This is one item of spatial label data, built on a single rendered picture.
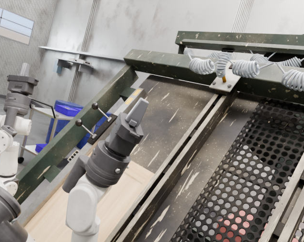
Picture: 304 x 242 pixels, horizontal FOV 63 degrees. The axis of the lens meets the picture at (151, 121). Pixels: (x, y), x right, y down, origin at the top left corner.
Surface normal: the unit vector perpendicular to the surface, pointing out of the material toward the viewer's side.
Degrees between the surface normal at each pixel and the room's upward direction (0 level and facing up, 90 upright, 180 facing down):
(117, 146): 100
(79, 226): 94
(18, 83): 78
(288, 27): 90
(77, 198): 94
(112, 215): 56
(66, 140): 90
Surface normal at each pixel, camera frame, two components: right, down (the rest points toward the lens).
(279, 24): -0.69, -0.13
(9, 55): 0.67, 0.26
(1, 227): 0.79, -0.13
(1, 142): 0.37, -0.01
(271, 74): -0.39, -0.64
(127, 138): 0.15, 0.32
